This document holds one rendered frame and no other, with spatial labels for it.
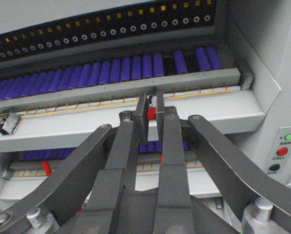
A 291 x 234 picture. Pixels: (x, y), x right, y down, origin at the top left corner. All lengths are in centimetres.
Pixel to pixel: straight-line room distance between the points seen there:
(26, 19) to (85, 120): 16
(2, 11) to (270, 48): 33
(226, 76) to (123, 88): 16
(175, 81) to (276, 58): 14
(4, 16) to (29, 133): 18
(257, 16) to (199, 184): 33
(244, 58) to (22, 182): 59
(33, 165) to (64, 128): 26
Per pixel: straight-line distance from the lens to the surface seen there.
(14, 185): 60
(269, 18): 29
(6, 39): 48
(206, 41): 38
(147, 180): 43
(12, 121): 38
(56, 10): 24
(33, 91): 39
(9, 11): 26
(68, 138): 32
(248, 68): 33
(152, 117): 19
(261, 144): 34
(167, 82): 28
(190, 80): 29
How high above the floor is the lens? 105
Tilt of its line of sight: 35 degrees down
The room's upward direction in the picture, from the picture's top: 11 degrees counter-clockwise
